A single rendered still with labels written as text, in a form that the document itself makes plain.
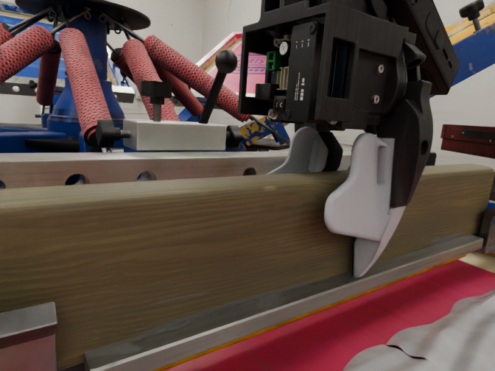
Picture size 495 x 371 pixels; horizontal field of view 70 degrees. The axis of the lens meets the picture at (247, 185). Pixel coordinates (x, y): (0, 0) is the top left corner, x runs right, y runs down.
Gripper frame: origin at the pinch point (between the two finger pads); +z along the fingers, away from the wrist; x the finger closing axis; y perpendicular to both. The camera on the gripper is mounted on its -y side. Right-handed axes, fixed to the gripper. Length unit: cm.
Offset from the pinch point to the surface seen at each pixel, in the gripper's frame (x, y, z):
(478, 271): 2.3, -19.1, 5.3
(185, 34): -412, -176, -98
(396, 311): 2.5, -4.6, 5.3
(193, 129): -26.3, -1.1, -6.1
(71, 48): -61, 7, -18
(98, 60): -80, -1, -19
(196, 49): -412, -192, -82
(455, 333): 6.6, -4.8, 4.8
